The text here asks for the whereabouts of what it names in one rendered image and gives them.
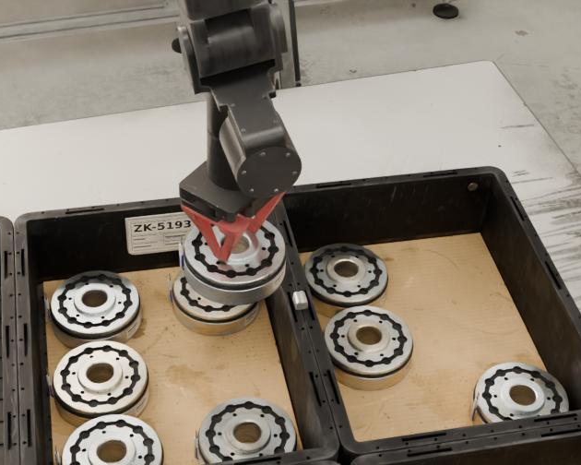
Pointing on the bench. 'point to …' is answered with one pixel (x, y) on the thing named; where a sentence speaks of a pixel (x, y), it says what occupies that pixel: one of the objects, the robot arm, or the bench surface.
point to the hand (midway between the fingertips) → (235, 239)
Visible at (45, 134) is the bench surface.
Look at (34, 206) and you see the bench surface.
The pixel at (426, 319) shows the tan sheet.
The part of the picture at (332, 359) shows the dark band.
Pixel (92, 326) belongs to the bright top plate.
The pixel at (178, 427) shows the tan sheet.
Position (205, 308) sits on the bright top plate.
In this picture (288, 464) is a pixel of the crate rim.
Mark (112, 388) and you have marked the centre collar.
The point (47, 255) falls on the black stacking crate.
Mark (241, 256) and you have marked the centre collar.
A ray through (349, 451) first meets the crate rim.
